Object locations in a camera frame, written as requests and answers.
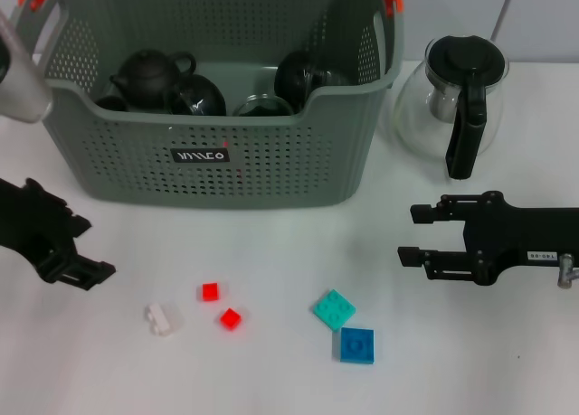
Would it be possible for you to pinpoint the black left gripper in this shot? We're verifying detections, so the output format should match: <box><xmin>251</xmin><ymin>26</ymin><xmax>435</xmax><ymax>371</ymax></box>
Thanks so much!
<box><xmin>0</xmin><ymin>177</ymin><xmax>118</xmax><ymax>293</ymax></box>

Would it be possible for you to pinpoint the glass teacup black holder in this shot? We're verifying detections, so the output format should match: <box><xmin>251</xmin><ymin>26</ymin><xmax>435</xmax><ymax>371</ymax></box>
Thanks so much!
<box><xmin>232</xmin><ymin>93</ymin><xmax>296</xmax><ymax>118</ymax></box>
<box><xmin>273</xmin><ymin>50</ymin><xmax>352</xmax><ymax>113</ymax></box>
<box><xmin>166</xmin><ymin>73</ymin><xmax>228</xmax><ymax>118</ymax></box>

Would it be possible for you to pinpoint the black clay teapot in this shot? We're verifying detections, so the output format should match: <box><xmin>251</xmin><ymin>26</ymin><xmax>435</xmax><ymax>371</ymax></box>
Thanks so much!
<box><xmin>108</xmin><ymin>48</ymin><xmax>198</xmax><ymax>111</ymax></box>

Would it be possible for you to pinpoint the teal square toy brick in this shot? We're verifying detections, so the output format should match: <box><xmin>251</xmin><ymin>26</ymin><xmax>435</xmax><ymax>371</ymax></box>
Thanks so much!
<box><xmin>311</xmin><ymin>288</ymin><xmax>357</xmax><ymax>333</ymax></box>

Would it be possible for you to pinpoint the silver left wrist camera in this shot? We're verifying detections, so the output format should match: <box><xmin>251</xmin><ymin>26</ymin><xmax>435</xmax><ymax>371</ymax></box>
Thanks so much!
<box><xmin>0</xmin><ymin>10</ymin><xmax>54</xmax><ymax>125</ymax></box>

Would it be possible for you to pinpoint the grey perforated plastic storage bin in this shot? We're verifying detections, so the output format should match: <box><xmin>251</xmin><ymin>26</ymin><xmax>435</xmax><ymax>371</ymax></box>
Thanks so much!
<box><xmin>8</xmin><ymin>0</ymin><xmax>406</xmax><ymax>210</ymax></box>

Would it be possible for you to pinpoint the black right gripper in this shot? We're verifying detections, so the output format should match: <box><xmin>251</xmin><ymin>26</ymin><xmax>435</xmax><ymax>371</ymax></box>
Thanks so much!
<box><xmin>397</xmin><ymin>190</ymin><xmax>579</xmax><ymax>288</ymax></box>

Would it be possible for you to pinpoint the small red toy brick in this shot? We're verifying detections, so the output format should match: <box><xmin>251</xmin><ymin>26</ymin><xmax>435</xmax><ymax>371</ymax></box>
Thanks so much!
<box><xmin>220</xmin><ymin>307</ymin><xmax>243</xmax><ymax>331</ymax></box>
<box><xmin>197</xmin><ymin>282</ymin><xmax>221</xmax><ymax>303</ymax></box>

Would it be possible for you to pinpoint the right gripper cable silver plug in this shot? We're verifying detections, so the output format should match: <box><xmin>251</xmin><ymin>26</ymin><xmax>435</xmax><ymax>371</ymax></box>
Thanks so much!
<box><xmin>556</xmin><ymin>253</ymin><xmax>579</xmax><ymax>290</ymax></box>

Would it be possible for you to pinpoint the blue square toy brick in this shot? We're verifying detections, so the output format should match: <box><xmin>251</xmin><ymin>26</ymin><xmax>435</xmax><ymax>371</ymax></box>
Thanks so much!
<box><xmin>337</xmin><ymin>326</ymin><xmax>376</xmax><ymax>365</ymax></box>

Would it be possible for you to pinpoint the glass coffee pot black lid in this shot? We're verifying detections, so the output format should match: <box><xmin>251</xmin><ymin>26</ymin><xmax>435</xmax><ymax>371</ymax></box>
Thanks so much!
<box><xmin>392</xmin><ymin>33</ymin><xmax>511</xmax><ymax>181</ymax></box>

